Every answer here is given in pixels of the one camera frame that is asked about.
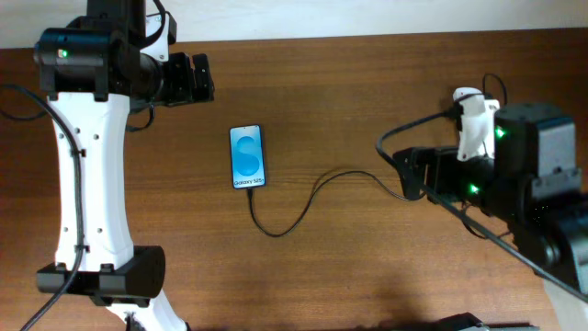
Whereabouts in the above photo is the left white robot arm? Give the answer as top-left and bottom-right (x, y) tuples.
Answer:
(34, 1), (214, 330)

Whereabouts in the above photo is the black charger cable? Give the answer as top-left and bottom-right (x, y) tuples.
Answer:
(246, 169), (426, 239)

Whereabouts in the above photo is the blue Galaxy smartphone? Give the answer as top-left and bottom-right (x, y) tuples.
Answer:
(229, 124), (266, 189)

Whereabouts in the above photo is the white power strip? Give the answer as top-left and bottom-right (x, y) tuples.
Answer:
(452, 87), (483, 103)

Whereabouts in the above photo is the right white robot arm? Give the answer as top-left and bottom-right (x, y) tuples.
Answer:
(381, 100), (587, 330)

